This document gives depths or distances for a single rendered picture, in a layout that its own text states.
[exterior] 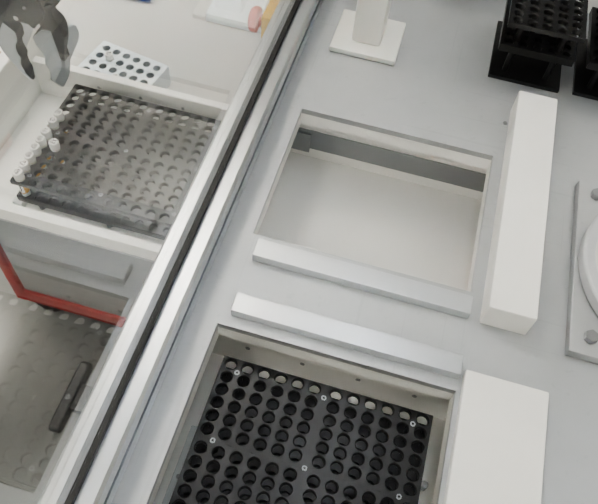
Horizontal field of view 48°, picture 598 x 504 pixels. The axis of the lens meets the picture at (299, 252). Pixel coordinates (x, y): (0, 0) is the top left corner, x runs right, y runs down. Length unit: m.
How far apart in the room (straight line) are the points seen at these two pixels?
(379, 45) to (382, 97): 0.09
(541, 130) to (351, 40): 0.28
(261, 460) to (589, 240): 0.41
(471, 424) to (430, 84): 0.46
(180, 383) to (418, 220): 0.42
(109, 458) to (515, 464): 0.35
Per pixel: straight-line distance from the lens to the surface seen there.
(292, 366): 0.75
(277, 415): 0.69
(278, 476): 0.67
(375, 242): 0.89
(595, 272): 0.76
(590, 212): 0.84
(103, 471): 0.59
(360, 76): 0.92
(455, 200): 0.96
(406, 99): 0.90
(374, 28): 0.93
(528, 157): 0.83
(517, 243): 0.74
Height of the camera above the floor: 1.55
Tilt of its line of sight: 57 degrees down
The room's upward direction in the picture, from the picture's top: 7 degrees clockwise
